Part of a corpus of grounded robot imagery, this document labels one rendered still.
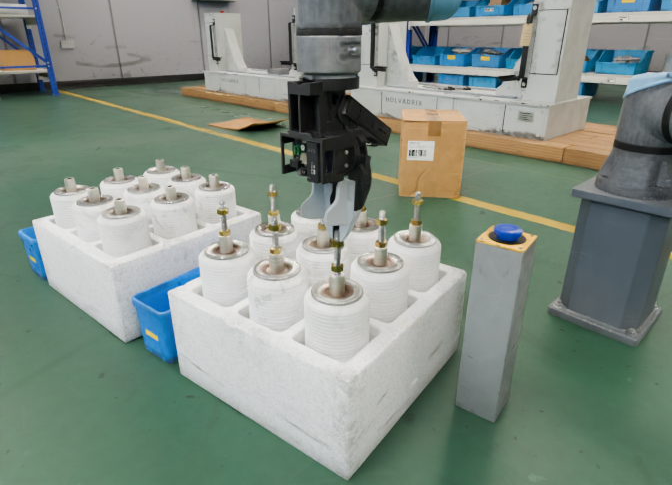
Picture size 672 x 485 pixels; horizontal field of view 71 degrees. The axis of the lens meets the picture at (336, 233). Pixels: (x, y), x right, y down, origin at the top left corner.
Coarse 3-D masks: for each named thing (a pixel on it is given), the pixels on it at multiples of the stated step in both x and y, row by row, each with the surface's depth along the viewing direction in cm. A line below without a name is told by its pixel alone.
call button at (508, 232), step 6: (498, 228) 69; (504, 228) 69; (510, 228) 69; (516, 228) 69; (498, 234) 68; (504, 234) 68; (510, 234) 67; (516, 234) 67; (504, 240) 68; (510, 240) 68; (516, 240) 68
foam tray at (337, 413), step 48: (192, 288) 83; (432, 288) 83; (192, 336) 81; (240, 336) 72; (288, 336) 69; (384, 336) 69; (432, 336) 82; (240, 384) 77; (288, 384) 68; (336, 384) 62; (384, 384) 70; (288, 432) 72; (336, 432) 65; (384, 432) 74
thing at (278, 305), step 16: (304, 272) 74; (256, 288) 71; (272, 288) 70; (288, 288) 70; (304, 288) 73; (256, 304) 72; (272, 304) 71; (288, 304) 71; (256, 320) 73; (272, 320) 72; (288, 320) 73
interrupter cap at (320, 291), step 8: (328, 280) 70; (352, 280) 70; (312, 288) 68; (320, 288) 68; (328, 288) 68; (352, 288) 68; (360, 288) 68; (312, 296) 66; (320, 296) 66; (328, 296) 66; (336, 296) 66; (344, 296) 66; (352, 296) 66; (360, 296) 66; (328, 304) 64; (336, 304) 64; (344, 304) 64
